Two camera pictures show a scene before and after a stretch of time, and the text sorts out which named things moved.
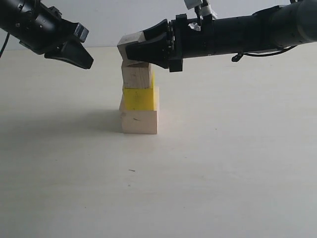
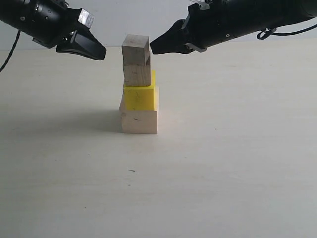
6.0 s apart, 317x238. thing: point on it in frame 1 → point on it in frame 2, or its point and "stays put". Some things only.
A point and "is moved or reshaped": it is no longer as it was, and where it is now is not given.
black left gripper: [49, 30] → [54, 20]
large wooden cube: [140, 121] stays put
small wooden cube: [128, 39] is moved or reshaped
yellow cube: [140, 99] stays put
